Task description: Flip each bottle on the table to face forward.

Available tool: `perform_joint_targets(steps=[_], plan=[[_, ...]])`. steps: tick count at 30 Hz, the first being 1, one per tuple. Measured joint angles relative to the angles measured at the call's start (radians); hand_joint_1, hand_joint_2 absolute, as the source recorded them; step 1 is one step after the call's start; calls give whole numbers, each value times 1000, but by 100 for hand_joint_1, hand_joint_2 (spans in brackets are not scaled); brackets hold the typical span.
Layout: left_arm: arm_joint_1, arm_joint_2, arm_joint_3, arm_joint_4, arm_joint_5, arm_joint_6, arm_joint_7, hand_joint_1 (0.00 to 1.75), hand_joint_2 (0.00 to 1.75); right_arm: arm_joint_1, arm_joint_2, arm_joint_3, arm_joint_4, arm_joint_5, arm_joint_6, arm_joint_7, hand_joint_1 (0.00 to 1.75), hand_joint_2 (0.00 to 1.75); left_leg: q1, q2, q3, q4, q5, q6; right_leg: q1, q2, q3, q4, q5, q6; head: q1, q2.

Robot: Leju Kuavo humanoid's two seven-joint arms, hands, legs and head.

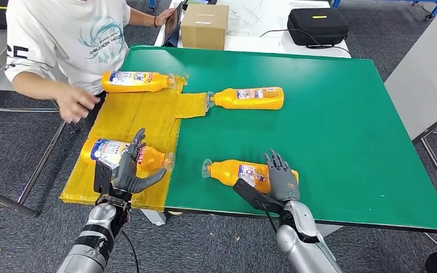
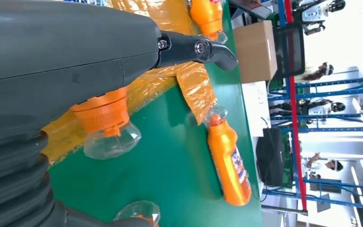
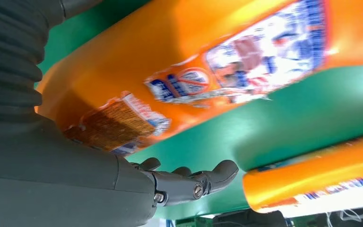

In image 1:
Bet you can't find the person's left hand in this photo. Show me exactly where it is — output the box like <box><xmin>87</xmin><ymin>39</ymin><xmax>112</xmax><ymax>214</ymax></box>
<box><xmin>154</xmin><ymin>8</ymin><xmax>177</xmax><ymax>28</ymax></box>

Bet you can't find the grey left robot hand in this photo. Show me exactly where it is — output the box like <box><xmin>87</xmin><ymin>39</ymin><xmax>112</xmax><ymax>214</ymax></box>
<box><xmin>112</xmin><ymin>128</ymin><xmax>168</xmax><ymax>195</ymax></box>

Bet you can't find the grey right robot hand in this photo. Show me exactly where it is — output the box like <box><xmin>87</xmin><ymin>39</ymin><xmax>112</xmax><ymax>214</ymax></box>
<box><xmin>262</xmin><ymin>149</ymin><xmax>301</xmax><ymax>203</ymax></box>

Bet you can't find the person's right hand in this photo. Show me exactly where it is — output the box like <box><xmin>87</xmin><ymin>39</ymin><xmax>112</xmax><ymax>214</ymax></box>
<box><xmin>54</xmin><ymin>90</ymin><xmax>102</xmax><ymax>125</ymax></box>

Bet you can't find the orange detergent bottle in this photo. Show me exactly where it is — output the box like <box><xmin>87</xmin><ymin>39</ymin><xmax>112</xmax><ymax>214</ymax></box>
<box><xmin>101</xmin><ymin>71</ymin><xmax>176</xmax><ymax>93</ymax></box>
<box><xmin>206</xmin><ymin>86</ymin><xmax>285</xmax><ymax>111</ymax></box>
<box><xmin>81</xmin><ymin>137</ymin><xmax>175</xmax><ymax>175</ymax></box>
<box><xmin>201</xmin><ymin>158</ymin><xmax>299</xmax><ymax>195</ymax></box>

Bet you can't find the brown cardboard box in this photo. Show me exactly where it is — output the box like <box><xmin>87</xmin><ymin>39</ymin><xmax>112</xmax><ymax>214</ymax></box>
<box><xmin>180</xmin><ymin>3</ymin><xmax>230</xmax><ymax>51</ymax></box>

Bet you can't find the white table leg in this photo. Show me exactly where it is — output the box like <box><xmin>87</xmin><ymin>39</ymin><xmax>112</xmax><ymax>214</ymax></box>
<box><xmin>142</xmin><ymin>209</ymin><xmax>168</xmax><ymax>226</ymax></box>
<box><xmin>316</xmin><ymin>225</ymin><xmax>343</xmax><ymax>239</ymax></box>

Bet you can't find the yellow taped board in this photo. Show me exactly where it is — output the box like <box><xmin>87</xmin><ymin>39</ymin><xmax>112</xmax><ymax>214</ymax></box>
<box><xmin>59</xmin><ymin>73</ymin><xmax>209</xmax><ymax>212</ymax></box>

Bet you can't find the person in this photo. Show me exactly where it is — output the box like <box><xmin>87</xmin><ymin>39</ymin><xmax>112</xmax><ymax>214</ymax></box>
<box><xmin>4</xmin><ymin>0</ymin><xmax>178</xmax><ymax>131</ymax></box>

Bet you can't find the white table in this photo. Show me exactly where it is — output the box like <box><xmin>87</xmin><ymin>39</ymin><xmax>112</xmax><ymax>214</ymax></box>
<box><xmin>0</xmin><ymin>22</ymin><xmax>72</xmax><ymax>110</ymax></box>
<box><xmin>153</xmin><ymin>0</ymin><xmax>352</xmax><ymax>59</ymax></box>

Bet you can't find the light grey table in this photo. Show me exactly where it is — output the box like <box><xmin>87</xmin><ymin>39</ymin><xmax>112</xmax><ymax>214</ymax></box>
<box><xmin>384</xmin><ymin>5</ymin><xmax>437</xmax><ymax>212</ymax></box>

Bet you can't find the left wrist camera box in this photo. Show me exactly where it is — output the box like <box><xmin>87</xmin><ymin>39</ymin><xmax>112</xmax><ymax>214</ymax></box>
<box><xmin>93</xmin><ymin>160</ymin><xmax>114</xmax><ymax>197</ymax></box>

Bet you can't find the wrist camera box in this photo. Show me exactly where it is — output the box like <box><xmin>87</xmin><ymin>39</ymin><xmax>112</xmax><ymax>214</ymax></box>
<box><xmin>233</xmin><ymin>177</ymin><xmax>285</xmax><ymax>216</ymax></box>
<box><xmin>93</xmin><ymin>160</ymin><xmax>114</xmax><ymax>197</ymax></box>

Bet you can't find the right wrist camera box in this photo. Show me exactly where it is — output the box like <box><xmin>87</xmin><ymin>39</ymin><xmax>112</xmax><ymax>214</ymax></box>
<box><xmin>233</xmin><ymin>177</ymin><xmax>285</xmax><ymax>216</ymax></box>

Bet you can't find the white cable bundle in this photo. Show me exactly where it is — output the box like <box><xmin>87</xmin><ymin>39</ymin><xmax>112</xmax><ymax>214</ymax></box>
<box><xmin>229</xmin><ymin>1</ymin><xmax>267</xmax><ymax>35</ymax></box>

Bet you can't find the black cable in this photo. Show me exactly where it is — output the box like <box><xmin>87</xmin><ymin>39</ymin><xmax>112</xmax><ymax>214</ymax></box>
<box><xmin>259</xmin><ymin>27</ymin><xmax>352</xmax><ymax>56</ymax></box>

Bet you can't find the blue wheeled frame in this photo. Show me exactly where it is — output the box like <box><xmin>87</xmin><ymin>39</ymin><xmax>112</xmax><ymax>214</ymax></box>
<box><xmin>410</xmin><ymin>0</ymin><xmax>437</xmax><ymax>19</ymax></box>

